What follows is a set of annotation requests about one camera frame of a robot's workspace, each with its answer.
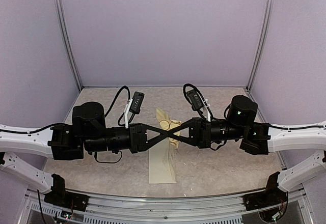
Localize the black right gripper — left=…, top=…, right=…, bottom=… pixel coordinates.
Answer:
left=168, top=117, right=246, bottom=149

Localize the left aluminium frame post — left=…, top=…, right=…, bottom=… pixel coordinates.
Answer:
left=54, top=0, right=84, bottom=92

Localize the cream paper envelope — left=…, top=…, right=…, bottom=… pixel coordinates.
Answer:
left=148, top=139, right=177, bottom=184

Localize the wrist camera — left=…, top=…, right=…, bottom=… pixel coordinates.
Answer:
left=186, top=89, right=212, bottom=122
left=123, top=92, right=145, bottom=128

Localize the aluminium frame post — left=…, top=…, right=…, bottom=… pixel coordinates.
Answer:
left=54, top=0, right=84, bottom=92
left=246, top=0, right=274, bottom=93

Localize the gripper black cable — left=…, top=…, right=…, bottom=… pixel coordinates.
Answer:
left=182, top=83, right=227, bottom=151
left=94, top=86, right=132, bottom=163

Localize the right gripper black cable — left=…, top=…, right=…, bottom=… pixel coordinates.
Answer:
left=182, top=83, right=227, bottom=151

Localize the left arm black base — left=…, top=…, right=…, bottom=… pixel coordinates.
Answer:
left=44, top=174, right=89, bottom=212

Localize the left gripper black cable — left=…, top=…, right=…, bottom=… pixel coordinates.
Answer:
left=94, top=86, right=132, bottom=163

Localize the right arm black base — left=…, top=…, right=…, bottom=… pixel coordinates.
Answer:
left=242, top=172, right=288, bottom=211

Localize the brown sticker sheet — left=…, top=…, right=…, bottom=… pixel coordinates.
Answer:
left=156, top=107, right=182, bottom=150

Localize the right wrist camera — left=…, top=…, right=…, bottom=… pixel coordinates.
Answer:
left=186, top=89, right=212, bottom=122

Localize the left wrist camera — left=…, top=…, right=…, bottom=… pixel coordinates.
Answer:
left=123, top=92, right=145, bottom=128

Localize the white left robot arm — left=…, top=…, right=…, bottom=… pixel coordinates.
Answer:
left=1, top=102, right=168, bottom=206

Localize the right aluminium frame post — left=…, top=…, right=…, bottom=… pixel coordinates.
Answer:
left=246, top=0, right=274, bottom=93

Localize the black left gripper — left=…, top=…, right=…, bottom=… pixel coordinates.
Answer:
left=84, top=123, right=169, bottom=154

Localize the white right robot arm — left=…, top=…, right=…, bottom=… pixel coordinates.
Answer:
left=168, top=95, right=325, bottom=206

